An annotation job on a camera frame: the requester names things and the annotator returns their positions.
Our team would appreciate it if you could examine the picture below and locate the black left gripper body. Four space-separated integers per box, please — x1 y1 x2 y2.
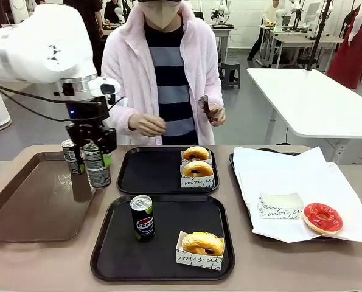
65 102 110 134

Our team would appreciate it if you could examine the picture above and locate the black Pepsi can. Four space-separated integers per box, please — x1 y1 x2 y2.
83 142 112 189
61 139 86 175
130 195 156 243

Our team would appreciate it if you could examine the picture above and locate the yellow glazed donut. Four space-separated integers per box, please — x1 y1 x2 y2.
182 146 210 161
182 160 214 178

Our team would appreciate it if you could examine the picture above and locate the white printed paper box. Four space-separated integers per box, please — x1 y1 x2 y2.
181 149 212 167
257 192 305 220
176 230 226 271
179 165 215 189

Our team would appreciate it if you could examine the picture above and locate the yellow donut with sprinkles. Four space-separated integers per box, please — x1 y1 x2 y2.
181 232 225 256

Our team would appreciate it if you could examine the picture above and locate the person's right forearm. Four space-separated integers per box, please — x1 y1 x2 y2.
103 97 133 137

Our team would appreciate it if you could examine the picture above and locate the person's left forearm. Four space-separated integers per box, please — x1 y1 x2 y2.
195 69 225 107

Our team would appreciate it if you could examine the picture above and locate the person's right hand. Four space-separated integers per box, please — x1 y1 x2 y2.
128 114 167 137

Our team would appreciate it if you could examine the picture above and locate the person's left hand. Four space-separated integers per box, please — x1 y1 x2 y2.
207 102 227 127

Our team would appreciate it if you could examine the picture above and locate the black plastic tray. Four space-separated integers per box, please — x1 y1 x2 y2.
116 147 220 195
90 195 236 282
228 148 346 243

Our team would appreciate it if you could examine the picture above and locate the person in pink jacket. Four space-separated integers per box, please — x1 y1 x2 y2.
100 0 225 145

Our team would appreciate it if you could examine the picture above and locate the blue striped shirt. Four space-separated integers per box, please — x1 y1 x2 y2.
144 21 199 145

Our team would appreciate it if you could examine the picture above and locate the brown plastic tray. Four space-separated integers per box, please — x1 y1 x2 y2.
0 151 107 243

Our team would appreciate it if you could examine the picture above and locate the bystander in black clothes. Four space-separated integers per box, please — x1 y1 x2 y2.
63 0 105 77

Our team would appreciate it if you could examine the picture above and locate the beige face mask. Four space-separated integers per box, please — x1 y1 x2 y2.
137 0 183 30

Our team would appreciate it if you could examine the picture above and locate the grey plastic stool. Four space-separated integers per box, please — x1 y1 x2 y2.
220 60 241 91

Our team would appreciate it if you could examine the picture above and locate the grey background table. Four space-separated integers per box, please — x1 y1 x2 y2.
212 26 234 63

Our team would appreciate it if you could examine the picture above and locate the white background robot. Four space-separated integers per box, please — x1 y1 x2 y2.
211 0 232 25

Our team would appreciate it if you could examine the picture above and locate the empty white printed paper box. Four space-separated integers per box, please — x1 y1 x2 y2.
257 192 305 220

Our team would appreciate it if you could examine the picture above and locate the white paper sheet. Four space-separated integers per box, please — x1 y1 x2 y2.
232 145 362 244

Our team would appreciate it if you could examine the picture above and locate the bystander in white top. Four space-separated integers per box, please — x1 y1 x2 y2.
247 0 282 61

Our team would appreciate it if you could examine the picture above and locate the white table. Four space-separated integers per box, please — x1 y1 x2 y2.
246 67 362 165

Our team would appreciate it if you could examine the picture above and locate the red glazed donut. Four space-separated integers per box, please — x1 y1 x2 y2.
302 202 344 235

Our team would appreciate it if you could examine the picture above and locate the grey background desk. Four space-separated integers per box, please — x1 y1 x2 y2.
259 26 344 69

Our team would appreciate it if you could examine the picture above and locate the black stand pole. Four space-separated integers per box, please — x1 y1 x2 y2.
307 0 333 71

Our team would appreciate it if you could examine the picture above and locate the mannequin with red dress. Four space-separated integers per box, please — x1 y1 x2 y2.
326 4 362 91

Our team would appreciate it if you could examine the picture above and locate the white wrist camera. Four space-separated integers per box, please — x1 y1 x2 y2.
88 76 120 99

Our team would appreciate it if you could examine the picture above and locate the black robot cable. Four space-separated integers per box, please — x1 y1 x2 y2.
0 80 125 122

